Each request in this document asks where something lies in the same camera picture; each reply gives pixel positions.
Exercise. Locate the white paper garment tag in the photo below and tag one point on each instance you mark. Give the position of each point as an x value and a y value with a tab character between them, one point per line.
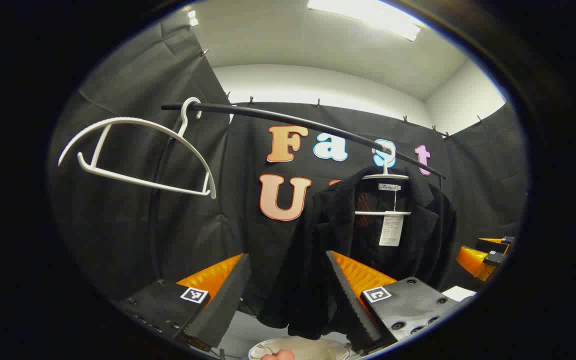
391	230

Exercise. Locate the white laundry hamper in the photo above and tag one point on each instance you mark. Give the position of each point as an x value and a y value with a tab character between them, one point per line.
313	350

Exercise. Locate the black knit jacket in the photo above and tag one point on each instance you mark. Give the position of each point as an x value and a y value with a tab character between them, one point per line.
318	240

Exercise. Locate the black backdrop cloth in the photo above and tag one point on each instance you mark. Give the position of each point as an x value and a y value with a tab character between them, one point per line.
118	225

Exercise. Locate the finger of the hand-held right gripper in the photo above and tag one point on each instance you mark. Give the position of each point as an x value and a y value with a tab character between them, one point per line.
495	245
473	260

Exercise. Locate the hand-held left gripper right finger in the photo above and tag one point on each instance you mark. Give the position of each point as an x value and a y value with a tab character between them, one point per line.
350	310

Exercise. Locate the white plastic clothes hanger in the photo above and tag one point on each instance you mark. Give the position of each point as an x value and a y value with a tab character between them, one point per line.
385	167

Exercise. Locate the black clothes rack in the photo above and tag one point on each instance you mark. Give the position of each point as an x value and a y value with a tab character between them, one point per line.
278	116

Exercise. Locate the small ceiling light panel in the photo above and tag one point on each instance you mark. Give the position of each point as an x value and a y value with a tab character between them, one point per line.
193	18

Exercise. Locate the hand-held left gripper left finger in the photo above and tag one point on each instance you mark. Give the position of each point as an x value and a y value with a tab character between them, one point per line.
218	310

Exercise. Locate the empty white plastic hanger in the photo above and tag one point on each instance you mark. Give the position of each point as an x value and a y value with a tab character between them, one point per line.
211	185

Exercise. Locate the large ceiling light panel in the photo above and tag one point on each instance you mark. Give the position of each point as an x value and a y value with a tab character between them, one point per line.
368	15

